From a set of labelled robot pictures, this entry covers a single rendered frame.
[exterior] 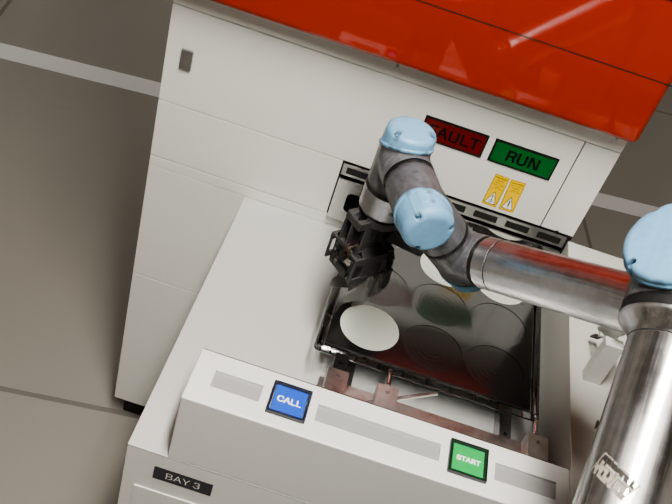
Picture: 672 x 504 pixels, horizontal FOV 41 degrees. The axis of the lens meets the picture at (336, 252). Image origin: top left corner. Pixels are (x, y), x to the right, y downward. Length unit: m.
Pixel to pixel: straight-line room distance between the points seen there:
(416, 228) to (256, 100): 0.57
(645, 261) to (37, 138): 2.53
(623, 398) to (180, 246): 1.19
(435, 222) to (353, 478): 0.37
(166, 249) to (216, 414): 0.75
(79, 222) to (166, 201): 1.07
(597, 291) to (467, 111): 0.54
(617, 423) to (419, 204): 0.42
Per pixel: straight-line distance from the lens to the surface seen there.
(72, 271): 2.72
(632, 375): 0.92
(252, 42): 1.59
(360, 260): 1.35
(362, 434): 1.25
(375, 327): 1.47
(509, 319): 1.60
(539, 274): 1.19
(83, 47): 3.71
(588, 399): 1.45
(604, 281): 1.15
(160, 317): 2.06
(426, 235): 1.19
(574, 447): 1.37
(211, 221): 1.83
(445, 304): 1.57
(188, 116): 1.71
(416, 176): 1.21
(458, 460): 1.27
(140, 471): 1.38
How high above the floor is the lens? 1.92
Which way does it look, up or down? 40 degrees down
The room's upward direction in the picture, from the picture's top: 19 degrees clockwise
